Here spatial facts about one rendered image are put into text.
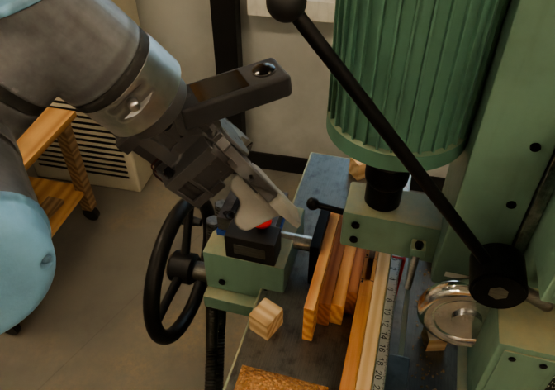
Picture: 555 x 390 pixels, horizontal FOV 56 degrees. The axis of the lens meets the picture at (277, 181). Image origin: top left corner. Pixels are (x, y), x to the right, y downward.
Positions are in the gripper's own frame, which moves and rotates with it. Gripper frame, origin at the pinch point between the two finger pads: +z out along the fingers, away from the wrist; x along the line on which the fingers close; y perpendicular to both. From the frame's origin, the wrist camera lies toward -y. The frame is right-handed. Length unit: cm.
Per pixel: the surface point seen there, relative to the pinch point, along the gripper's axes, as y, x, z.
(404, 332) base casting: 4.2, 6.7, 42.2
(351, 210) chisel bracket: -3.8, -0.4, 14.8
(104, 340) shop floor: 95, -70, 76
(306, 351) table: 14.7, 8.1, 22.5
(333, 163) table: -5.2, -28.1, 36.6
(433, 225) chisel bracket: -10.9, 6.7, 19.9
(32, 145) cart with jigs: 68, -116, 31
